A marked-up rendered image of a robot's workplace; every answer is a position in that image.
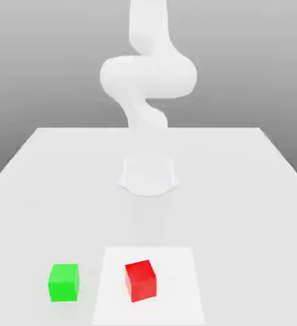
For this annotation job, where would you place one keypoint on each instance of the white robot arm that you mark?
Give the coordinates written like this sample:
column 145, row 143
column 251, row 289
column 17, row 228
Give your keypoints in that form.
column 148, row 76

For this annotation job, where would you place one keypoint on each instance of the small red cube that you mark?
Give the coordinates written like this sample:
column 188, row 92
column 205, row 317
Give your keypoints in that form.
column 140, row 281

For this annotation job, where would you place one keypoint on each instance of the small green cube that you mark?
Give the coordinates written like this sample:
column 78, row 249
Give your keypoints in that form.
column 63, row 283

